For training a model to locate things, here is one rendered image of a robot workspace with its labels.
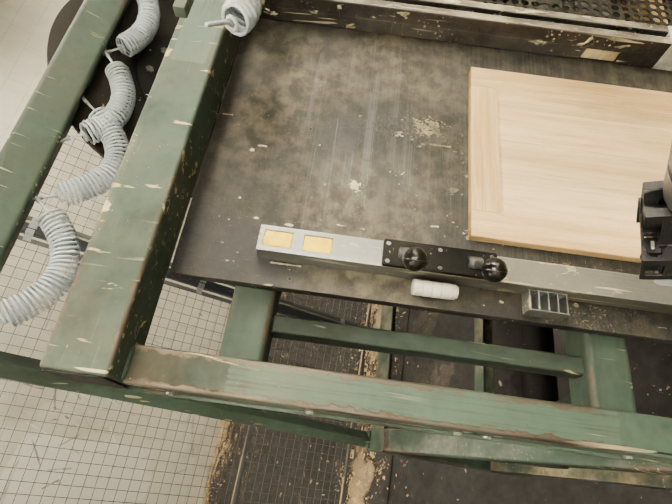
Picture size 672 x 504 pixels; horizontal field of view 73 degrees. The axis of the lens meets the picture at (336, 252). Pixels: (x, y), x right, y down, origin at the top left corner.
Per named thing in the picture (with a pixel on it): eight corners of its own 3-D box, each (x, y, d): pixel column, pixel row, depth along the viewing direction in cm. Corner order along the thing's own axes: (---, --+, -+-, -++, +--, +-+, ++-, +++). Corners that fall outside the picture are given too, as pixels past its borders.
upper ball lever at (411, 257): (414, 265, 80) (428, 274, 67) (392, 262, 80) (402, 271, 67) (417, 243, 80) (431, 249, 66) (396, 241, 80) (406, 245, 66)
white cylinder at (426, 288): (410, 297, 81) (454, 303, 81) (413, 291, 78) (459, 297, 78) (411, 281, 82) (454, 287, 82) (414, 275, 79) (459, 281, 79)
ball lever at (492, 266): (482, 274, 80) (509, 285, 66) (460, 271, 80) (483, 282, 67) (485, 253, 80) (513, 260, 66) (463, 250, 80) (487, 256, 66)
